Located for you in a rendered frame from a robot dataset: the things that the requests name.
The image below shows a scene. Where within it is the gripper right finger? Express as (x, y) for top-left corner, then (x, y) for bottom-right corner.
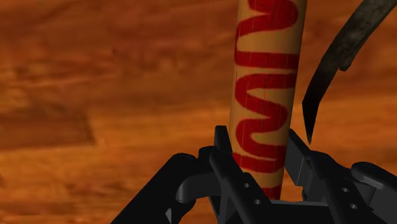
(284, 129), (397, 224)

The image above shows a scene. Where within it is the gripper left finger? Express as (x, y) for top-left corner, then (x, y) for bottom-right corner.
(110, 125), (271, 224)

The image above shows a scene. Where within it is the yellow cylinder with red squiggle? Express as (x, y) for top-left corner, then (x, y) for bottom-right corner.
(228, 0), (308, 201)

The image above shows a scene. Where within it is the dark curved blade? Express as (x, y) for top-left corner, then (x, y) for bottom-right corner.
(302, 0), (397, 146)

